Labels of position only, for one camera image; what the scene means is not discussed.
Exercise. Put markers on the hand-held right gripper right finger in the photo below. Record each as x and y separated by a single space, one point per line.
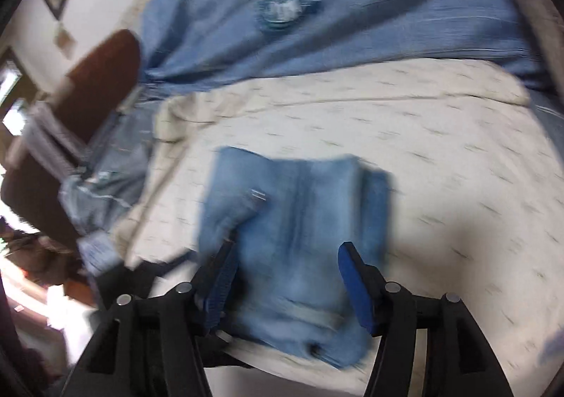
352 282

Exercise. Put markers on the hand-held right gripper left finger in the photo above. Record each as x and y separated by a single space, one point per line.
220 280

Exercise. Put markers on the blue denim pants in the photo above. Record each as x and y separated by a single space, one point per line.
286 212

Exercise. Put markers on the cream quilted blanket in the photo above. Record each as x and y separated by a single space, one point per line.
440 137

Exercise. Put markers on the grey cloth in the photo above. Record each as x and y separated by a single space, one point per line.
48 137

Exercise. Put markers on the brown wooden headboard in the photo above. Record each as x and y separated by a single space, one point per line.
101 75

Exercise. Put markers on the blue striped shirt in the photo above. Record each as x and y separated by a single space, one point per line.
352 5

